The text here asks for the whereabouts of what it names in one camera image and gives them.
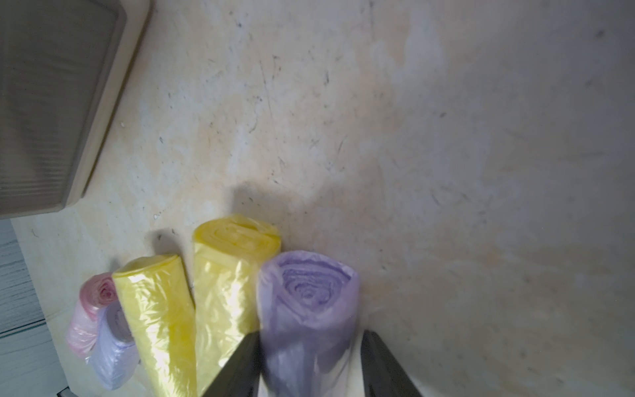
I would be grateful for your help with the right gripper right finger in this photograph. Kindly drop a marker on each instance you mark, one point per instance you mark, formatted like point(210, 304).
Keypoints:
point(383, 376)

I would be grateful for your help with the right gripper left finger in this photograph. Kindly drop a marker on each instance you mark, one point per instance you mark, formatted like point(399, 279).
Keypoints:
point(240, 377)

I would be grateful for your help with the purple bag roll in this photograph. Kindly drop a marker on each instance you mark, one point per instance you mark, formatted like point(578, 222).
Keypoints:
point(115, 356)
point(307, 305)

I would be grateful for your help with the beige drawer organizer cabinet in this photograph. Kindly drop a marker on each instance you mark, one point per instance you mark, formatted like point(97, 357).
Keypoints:
point(99, 114)

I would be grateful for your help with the grey translucent drawer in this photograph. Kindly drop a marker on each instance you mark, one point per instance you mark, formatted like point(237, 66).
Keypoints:
point(47, 104)

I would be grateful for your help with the left yellow bag roll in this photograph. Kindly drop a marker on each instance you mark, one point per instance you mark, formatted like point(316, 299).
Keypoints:
point(155, 297)

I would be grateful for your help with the yellow bag roll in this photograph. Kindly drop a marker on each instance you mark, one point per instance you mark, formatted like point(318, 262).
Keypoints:
point(155, 297)
point(228, 254)

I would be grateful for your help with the middle yellow bag roll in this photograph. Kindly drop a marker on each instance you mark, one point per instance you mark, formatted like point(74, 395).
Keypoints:
point(228, 254)

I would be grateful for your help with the left pink bag roll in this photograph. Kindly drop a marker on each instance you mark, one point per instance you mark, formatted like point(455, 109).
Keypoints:
point(94, 295)

